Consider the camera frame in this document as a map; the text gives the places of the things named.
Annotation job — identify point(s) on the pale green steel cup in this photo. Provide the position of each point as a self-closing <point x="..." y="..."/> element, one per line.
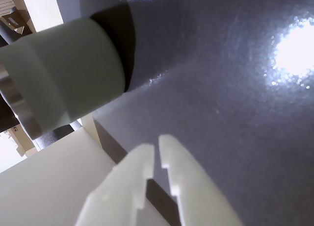
<point x="68" y="74"/>

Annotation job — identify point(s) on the black table mat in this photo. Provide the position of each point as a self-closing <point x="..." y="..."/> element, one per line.
<point x="208" y="101"/>

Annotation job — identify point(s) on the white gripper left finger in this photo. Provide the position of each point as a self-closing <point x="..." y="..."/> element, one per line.
<point x="117" y="191"/>

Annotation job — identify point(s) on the brown cardboard box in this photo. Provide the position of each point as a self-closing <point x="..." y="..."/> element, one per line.
<point x="14" y="21"/>

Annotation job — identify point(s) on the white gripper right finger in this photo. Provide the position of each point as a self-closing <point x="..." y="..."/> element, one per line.
<point x="196" y="186"/>

